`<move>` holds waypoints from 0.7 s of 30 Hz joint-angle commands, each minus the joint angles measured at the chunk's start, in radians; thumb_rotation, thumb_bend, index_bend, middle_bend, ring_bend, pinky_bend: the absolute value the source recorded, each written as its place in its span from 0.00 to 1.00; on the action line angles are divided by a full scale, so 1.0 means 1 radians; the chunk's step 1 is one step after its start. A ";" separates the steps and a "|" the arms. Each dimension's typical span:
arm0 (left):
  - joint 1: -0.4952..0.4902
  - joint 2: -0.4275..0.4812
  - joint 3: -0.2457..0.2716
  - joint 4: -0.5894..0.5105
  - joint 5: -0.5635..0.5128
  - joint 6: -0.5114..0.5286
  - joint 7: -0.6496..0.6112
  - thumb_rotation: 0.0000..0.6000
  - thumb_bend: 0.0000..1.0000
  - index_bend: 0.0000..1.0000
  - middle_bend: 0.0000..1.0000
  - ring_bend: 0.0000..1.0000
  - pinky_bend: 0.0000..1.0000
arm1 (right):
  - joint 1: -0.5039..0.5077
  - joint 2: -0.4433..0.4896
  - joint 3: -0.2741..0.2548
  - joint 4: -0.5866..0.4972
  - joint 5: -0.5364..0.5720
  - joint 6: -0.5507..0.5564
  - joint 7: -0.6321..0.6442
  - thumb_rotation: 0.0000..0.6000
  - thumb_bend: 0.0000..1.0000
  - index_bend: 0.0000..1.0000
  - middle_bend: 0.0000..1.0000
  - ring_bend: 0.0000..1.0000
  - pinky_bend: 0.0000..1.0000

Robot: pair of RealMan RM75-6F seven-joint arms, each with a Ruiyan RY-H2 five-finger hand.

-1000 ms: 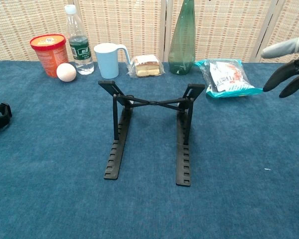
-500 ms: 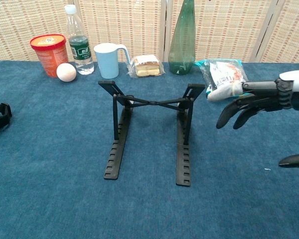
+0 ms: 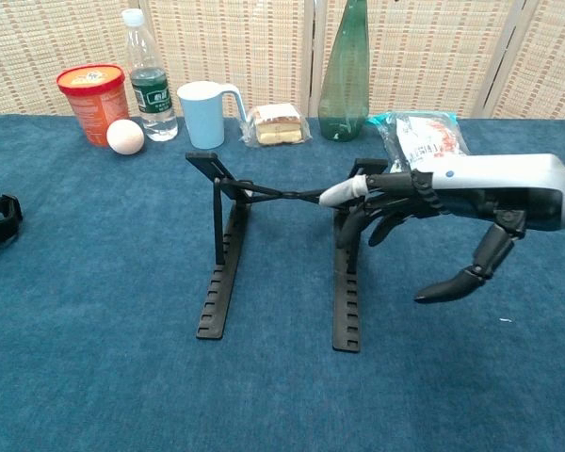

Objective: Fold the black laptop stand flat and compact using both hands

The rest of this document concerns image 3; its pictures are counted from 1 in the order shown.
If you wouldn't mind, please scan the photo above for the clear water bottle green label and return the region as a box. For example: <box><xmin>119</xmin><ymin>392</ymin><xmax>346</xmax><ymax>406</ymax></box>
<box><xmin>121</xmin><ymin>8</ymin><xmax>179</xmax><ymax>142</ymax></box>

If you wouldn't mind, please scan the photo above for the plastic wrapped sponge cake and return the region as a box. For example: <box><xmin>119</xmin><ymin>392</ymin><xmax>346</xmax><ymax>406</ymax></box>
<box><xmin>238</xmin><ymin>103</ymin><xmax>313</xmax><ymax>149</ymax></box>

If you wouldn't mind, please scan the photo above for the orange tub with red lid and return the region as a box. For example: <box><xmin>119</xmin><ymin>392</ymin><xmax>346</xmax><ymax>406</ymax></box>
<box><xmin>56</xmin><ymin>63</ymin><xmax>131</xmax><ymax>147</ymax></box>

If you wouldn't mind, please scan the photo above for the black folding laptop stand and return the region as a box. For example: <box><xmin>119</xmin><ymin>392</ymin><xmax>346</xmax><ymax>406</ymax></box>
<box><xmin>185</xmin><ymin>151</ymin><xmax>390</xmax><ymax>353</ymax></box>

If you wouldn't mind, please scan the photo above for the pale pink egg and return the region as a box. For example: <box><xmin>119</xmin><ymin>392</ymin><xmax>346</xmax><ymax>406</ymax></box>
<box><xmin>105</xmin><ymin>119</ymin><xmax>146</xmax><ymax>155</ymax></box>

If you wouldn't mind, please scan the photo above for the teal white snack packet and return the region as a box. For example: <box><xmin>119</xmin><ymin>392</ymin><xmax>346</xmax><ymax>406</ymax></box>
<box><xmin>366</xmin><ymin>110</ymin><xmax>472</xmax><ymax>174</ymax></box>

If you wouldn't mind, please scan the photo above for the bamboo folding screen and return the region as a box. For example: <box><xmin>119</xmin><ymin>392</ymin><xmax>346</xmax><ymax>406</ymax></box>
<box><xmin>0</xmin><ymin>0</ymin><xmax>565</xmax><ymax>120</ymax></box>

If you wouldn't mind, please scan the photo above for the light blue handled cup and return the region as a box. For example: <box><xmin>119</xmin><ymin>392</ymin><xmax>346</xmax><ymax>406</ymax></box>
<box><xmin>176</xmin><ymin>80</ymin><xmax>246</xmax><ymax>150</ymax></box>

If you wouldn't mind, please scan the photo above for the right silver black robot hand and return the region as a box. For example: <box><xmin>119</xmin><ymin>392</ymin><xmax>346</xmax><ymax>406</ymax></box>
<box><xmin>318</xmin><ymin>153</ymin><xmax>565</xmax><ymax>302</ymax></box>

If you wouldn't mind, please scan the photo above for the blue table cloth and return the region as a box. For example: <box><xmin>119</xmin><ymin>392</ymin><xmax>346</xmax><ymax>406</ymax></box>
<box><xmin>0</xmin><ymin>114</ymin><xmax>565</xmax><ymax>452</ymax></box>

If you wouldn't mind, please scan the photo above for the black strap device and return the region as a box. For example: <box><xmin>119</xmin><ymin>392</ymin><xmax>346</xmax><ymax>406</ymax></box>
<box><xmin>0</xmin><ymin>194</ymin><xmax>24</xmax><ymax>256</ymax></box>

